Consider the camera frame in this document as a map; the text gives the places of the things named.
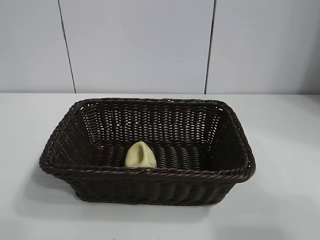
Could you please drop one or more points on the dark brown wicker basket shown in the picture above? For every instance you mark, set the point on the dark brown wicker basket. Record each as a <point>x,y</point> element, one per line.
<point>150,180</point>

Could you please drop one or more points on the pale yellow egg yolk pastry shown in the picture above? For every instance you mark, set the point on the pale yellow egg yolk pastry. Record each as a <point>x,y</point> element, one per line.
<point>137,157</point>

